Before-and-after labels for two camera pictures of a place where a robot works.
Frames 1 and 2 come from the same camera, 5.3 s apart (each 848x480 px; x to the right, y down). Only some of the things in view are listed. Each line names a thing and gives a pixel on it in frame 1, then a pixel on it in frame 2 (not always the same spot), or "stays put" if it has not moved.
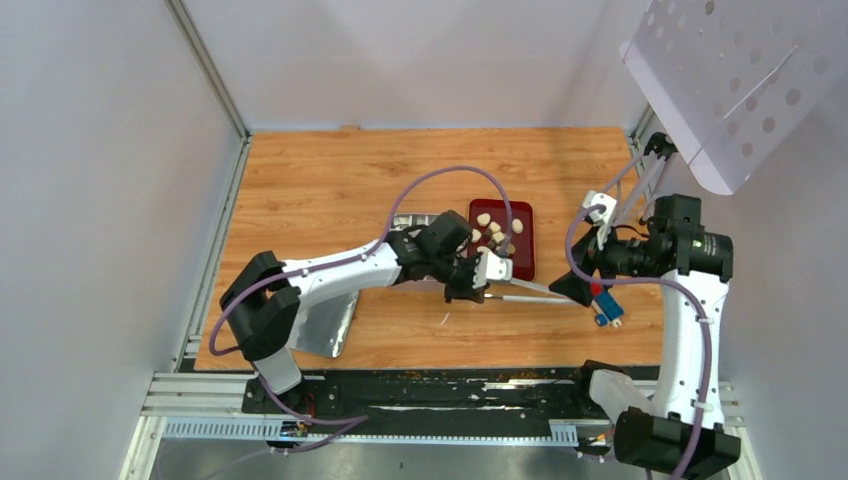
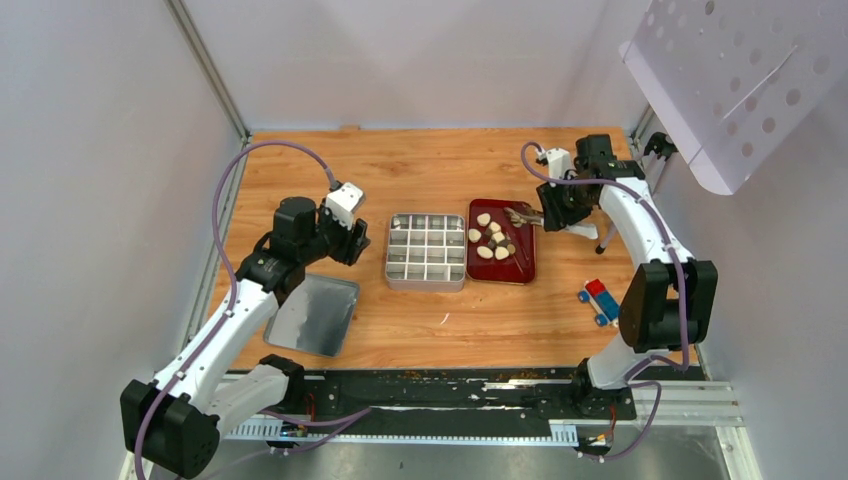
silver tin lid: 323,324 stays put
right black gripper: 588,254 to 555,215
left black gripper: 468,293 to 349,251
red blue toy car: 607,309 stays put
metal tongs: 532,298 to 582,229
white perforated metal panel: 732,80 stays put
